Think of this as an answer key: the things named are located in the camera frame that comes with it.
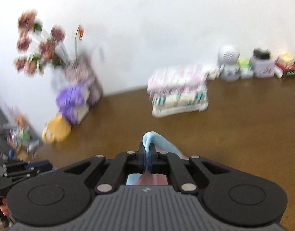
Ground pink blue mesh jacket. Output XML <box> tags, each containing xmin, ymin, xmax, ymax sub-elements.
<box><xmin>126</xmin><ymin>131</ymin><xmax>188</xmax><ymax>186</ymax></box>

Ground folded floral clothes stack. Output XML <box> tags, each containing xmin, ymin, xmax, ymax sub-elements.
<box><xmin>147</xmin><ymin>66</ymin><xmax>208</xmax><ymax>118</ymax></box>

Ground person left hand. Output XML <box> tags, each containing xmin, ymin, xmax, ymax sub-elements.
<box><xmin>0</xmin><ymin>198</ymin><xmax>9</xmax><ymax>216</ymax></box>

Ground yellow ceramic mug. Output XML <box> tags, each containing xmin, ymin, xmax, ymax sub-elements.
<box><xmin>42</xmin><ymin>114</ymin><xmax>72</xmax><ymax>143</ymax></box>

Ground purple tissue pack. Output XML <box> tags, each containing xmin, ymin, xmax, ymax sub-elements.
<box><xmin>56</xmin><ymin>85</ymin><xmax>89</xmax><ymax>125</ymax></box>

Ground fuzzy pink vase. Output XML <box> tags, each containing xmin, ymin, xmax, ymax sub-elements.
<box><xmin>64</xmin><ymin>53</ymin><xmax>103</xmax><ymax>107</ymax></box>

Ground white round robot toy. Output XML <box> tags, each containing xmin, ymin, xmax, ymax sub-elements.
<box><xmin>217</xmin><ymin>44</ymin><xmax>240</xmax><ymax>81</ymax></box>

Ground pink artificial flower bouquet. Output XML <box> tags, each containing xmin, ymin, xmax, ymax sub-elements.
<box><xmin>14</xmin><ymin>10</ymin><xmax>89</xmax><ymax>81</ymax></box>

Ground green white small boxes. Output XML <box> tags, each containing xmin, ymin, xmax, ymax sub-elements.
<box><xmin>238</xmin><ymin>59</ymin><xmax>254</xmax><ymax>79</ymax></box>

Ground black small device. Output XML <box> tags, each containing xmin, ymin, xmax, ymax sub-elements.
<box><xmin>253</xmin><ymin>48</ymin><xmax>271</xmax><ymax>60</ymax></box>

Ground black red box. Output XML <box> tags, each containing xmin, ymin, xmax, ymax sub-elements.
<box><xmin>281</xmin><ymin>64</ymin><xmax>295</xmax><ymax>78</ymax></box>

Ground yellow sticky note stack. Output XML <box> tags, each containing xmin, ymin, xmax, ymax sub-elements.
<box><xmin>277</xmin><ymin>53</ymin><xmax>295</xmax><ymax>66</ymax></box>

